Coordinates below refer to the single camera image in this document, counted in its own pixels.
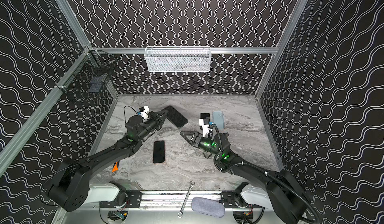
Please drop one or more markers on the grey cloth pad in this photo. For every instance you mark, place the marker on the grey cloth pad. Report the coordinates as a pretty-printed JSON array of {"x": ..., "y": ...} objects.
[{"x": 208, "y": 207}]

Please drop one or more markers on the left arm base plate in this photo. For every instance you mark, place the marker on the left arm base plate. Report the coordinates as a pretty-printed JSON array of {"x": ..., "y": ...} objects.
[{"x": 128, "y": 199}]

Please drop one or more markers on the black phone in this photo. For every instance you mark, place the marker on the black phone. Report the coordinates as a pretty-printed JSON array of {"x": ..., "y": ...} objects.
[
  {"x": 159, "y": 152},
  {"x": 175, "y": 117}
]

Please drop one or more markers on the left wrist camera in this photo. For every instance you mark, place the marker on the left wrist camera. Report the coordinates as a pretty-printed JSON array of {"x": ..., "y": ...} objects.
[{"x": 144, "y": 112}]

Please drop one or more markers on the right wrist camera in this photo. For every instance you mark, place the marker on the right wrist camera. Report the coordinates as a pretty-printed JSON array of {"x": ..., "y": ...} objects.
[{"x": 205, "y": 125}]

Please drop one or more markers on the orange handled adjustable wrench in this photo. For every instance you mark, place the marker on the orange handled adjustable wrench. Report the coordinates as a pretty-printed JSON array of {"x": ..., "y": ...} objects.
[{"x": 115, "y": 167}]

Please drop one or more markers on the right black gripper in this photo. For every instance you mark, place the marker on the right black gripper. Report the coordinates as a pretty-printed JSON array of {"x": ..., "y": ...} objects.
[{"x": 195, "y": 139}]

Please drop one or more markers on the silver wrench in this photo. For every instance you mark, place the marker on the silver wrench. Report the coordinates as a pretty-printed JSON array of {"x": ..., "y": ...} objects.
[{"x": 181, "y": 212}]

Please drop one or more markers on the black wire basket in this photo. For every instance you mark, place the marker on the black wire basket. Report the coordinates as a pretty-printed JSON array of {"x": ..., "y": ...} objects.
[{"x": 88, "y": 85}]

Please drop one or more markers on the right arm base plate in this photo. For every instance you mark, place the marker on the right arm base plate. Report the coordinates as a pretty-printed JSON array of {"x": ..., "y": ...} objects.
[{"x": 232, "y": 200}]

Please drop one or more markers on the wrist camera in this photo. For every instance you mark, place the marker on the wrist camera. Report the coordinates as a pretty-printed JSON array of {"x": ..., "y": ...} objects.
[
  {"x": 144, "y": 112},
  {"x": 205, "y": 125}
]

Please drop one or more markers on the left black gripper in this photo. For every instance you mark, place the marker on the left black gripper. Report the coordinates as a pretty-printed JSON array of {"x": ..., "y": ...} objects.
[{"x": 157, "y": 121}]

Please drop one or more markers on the pale blue phone case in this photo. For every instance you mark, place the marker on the pale blue phone case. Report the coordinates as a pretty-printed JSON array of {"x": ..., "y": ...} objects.
[{"x": 218, "y": 119}]

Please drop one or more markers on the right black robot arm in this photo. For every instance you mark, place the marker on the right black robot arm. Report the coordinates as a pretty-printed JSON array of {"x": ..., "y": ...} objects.
[{"x": 287, "y": 197}]

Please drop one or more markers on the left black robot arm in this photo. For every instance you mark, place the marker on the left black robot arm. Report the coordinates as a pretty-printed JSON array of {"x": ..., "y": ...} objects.
[{"x": 70, "y": 187}]

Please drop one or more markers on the white wire basket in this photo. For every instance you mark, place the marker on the white wire basket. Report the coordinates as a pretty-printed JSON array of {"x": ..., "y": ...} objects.
[{"x": 177, "y": 59}]

